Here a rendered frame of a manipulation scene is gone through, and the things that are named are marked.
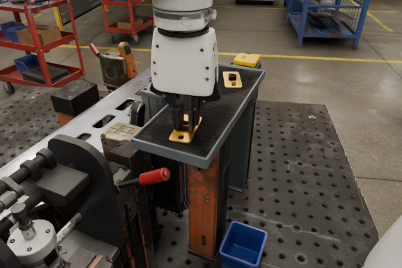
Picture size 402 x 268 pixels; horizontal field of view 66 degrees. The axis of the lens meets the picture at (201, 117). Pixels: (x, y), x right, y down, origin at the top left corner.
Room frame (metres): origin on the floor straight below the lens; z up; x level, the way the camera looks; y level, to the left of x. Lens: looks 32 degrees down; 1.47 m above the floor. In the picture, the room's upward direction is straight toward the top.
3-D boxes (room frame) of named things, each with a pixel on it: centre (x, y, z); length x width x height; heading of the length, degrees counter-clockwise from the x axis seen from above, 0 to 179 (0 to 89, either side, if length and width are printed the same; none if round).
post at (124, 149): (0.48, 0.14, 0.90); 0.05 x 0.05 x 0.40; 66
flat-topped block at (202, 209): (0.56, -0.02, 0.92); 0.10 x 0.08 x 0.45; 156
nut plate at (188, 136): (0.45, 0.03, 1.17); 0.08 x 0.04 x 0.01; 166
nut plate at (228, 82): (0.65, -0.07, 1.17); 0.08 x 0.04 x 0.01; 0
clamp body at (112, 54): (1.09, 0.31, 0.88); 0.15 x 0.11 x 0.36; 66
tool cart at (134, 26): (4.59, 1.01, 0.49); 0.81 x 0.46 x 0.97; 160
